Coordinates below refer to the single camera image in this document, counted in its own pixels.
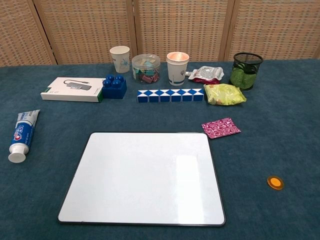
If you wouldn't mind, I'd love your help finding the white board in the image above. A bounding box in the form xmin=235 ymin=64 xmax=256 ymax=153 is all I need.
xmin=57 ymin=132 xmax=226 ymax=228

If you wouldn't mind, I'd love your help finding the orange round disc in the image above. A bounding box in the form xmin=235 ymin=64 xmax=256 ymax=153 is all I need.
xmin=266 ymin=175 xmax=285 ymax=192

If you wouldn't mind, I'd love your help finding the white red spout pouch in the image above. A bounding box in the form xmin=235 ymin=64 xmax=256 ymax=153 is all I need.
xmin=184 ymin=65 xmax=225 ymax=85

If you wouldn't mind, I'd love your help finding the white paper cup blue print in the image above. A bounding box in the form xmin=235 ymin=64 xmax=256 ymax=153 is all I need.
xmin=109 ymin=46 xmax=131 ymax=74

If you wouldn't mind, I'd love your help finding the Crest toothpaste tube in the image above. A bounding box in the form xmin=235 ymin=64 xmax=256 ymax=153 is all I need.
xmin=7 ymin=109 xmax=41 ymax=164

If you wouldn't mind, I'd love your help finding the clear jar of binder clips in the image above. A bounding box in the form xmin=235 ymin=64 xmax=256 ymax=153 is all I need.
xmin=131 ymin=53 xmax=162 ymax=85

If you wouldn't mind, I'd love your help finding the blue white snake puzzle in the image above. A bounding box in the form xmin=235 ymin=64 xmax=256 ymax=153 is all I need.
xmin=136 ymin=88 xmax=206 ymax=104

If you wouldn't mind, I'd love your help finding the blue toy building block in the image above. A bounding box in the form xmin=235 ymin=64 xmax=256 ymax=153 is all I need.
xmin=101 ymin=73 xmax=128 ymax=100

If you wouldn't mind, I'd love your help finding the white paper cup orange inside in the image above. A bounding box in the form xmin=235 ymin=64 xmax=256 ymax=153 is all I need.
xmin=166 ymin=51 xmax=190 ymax=87

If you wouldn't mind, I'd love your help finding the green ball in pen holder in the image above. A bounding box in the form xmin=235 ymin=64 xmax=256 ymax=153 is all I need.
xmin=230 ymin=61 xmax=258 ymax=90

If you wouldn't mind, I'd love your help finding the woven folding screen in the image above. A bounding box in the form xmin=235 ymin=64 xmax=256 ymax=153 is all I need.
xmin=0 ymin=0 xmax=320 ymax=68

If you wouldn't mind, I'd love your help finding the yellow-green snack packet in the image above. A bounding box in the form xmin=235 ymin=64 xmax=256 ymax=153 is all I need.
xmin=203 ymin=83 xmax=247 ymax=106

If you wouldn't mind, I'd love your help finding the white USB hub box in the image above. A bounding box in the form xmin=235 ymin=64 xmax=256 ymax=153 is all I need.
xmin=40 ymin=76 xmax=107 ymax=103

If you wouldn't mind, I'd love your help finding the black mesh pen holder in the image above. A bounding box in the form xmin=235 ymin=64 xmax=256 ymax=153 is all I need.
xmin=229 ymin=52 xmax=264 ymax=91

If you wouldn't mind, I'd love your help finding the pink patterned packet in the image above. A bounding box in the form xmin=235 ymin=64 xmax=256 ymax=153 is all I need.
xmin=201 ymin=117 xmax=242 ymax=140

